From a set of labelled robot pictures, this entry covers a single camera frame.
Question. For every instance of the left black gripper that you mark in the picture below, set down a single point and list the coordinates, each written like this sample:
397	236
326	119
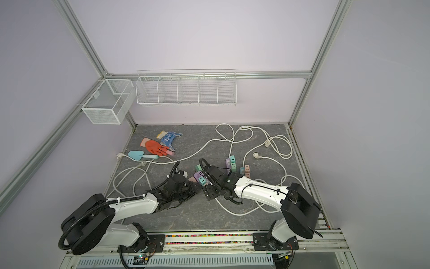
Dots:
193	190

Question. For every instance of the blue patterned glove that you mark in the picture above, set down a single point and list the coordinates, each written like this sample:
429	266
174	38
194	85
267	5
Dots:
167	138

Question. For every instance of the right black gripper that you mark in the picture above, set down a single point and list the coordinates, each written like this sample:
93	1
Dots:
209	192

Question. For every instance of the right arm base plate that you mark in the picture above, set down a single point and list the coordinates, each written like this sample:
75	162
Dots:
264	242

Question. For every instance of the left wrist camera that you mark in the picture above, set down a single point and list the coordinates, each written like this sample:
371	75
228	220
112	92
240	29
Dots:
183	173

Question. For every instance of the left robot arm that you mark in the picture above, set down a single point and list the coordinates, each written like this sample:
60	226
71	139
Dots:
96	222

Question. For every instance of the teal dustpan scoop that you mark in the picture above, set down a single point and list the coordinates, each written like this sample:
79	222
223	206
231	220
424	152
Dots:
140	155

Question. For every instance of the red rubber glove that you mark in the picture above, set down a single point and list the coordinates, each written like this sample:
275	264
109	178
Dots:
156	148

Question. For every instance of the pink USB charger plug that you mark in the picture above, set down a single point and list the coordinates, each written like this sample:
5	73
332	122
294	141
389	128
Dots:
192	179

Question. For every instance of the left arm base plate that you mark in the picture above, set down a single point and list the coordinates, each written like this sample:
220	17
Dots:
153	243

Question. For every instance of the pink glove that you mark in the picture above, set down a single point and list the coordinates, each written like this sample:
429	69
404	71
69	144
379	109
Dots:
171	153

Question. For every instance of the white mesh box basket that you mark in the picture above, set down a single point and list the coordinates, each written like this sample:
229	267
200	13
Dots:
110	102

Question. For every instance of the purple power strip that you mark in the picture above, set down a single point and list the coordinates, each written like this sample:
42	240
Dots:
228	163
199	174

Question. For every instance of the white wire basket rack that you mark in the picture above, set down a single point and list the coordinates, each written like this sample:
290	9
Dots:
186	87

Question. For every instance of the purple power strip front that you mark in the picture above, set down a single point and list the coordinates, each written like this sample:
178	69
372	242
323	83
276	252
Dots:
199	174

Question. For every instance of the purple power strip rear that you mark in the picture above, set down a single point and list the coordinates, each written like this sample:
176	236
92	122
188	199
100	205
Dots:
228	163

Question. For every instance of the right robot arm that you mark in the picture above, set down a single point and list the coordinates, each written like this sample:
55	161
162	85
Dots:
299	209

